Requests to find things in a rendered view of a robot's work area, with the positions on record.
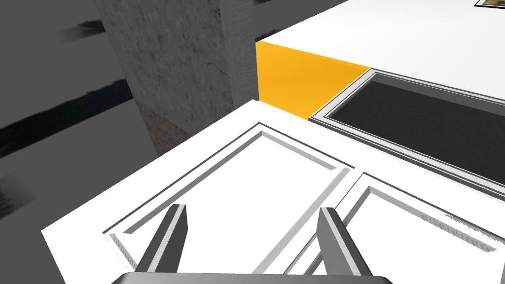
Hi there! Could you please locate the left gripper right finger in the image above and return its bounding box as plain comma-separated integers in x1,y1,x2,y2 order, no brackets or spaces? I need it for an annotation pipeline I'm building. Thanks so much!
316,207,374,277

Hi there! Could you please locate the black framed wall picture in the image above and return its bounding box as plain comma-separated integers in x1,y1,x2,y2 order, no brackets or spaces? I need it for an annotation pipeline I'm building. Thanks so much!
473,0,505,9

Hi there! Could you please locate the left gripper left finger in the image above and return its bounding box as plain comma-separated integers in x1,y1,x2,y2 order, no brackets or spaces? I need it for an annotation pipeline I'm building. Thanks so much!
135,203,188,274

